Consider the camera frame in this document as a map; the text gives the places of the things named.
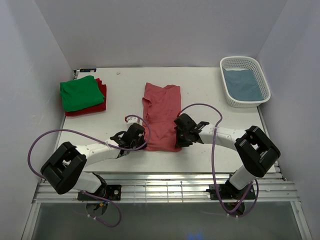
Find white plastic basket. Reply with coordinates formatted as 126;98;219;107
219;56;271;108

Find blue label sticker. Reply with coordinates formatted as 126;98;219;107
79;68;97;73

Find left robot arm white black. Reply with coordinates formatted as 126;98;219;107
40;123;146;197

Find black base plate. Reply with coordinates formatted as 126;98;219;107
206;183;256;200
77;184;122;201

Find pink red t shirt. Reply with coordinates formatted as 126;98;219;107
142;82;182;152

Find aluminium frame rail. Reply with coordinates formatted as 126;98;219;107
32;172;301;204

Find folded red t shirt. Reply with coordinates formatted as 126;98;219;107
64;78;107;117

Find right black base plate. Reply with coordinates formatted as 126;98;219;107
206;183;256;200

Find blue t shirt in basket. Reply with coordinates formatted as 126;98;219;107
223;68;264;102

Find folded green t shirt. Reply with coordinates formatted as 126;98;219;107
60;75;105;112

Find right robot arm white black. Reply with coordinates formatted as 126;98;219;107
174;113;281;200

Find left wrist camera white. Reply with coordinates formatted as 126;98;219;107
125;116;140;126

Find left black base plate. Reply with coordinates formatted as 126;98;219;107
77;184;122;201

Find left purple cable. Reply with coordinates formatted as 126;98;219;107
26;114;151;228

